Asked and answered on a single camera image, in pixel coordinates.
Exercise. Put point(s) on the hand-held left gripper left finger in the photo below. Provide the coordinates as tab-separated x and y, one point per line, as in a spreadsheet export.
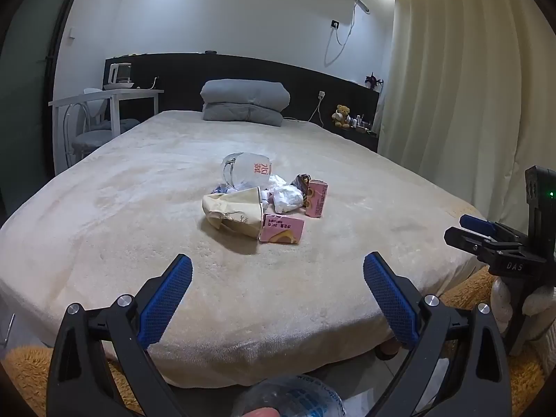
167	299

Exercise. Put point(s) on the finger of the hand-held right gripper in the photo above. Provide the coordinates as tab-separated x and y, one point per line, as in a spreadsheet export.
478	223
460	236

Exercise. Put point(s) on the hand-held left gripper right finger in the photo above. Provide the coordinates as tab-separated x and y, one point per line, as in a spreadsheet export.
391	299

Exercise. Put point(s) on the beige paper bag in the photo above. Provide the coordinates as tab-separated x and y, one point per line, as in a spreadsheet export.
234	213

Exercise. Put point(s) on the white and blue snack wrapper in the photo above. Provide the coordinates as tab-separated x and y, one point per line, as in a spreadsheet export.
221	190

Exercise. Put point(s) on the pink drink carton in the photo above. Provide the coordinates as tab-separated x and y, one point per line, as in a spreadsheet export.
282	228
316	200

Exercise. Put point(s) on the bin with clear plastic liner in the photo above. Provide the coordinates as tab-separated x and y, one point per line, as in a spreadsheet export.
295	395

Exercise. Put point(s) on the large white plastic bag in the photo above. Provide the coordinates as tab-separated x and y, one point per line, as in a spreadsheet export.
289	197

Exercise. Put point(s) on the red snack wrapper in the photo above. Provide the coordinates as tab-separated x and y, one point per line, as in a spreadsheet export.
299	180

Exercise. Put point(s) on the clear plastic bottle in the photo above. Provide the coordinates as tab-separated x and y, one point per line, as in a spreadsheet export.
247	169

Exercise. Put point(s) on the small white plastic bag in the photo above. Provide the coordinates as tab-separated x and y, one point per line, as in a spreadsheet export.
277	180

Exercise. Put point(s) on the bed with beige blanket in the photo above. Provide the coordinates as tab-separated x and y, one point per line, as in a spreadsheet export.
130	226

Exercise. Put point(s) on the cream curtain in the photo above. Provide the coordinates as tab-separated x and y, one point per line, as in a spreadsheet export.
456	95

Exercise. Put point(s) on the cluster of small bottles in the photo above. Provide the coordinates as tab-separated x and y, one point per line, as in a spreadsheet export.
360	124

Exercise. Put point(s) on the brown fluffy rug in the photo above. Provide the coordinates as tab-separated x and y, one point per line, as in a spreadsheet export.
26	369

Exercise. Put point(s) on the brown teddy bear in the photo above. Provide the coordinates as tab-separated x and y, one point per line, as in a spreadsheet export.
342	115

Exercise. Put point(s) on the dark potted plant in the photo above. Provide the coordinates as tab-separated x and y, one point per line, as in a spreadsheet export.
373	81

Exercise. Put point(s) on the grey quilted pillow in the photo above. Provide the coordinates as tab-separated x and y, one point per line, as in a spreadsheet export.
234	115

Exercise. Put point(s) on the white desk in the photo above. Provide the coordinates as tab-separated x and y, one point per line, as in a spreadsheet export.
126	92

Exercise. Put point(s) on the folded grey quilt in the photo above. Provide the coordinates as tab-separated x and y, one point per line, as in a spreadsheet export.
243	91

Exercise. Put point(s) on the black headboard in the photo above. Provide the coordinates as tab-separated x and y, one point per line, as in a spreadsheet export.
182	78

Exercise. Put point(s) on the white electric kettle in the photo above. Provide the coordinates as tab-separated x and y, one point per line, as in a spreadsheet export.
117	74

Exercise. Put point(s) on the dark frosted glass door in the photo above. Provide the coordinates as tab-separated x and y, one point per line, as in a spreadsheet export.
26	95

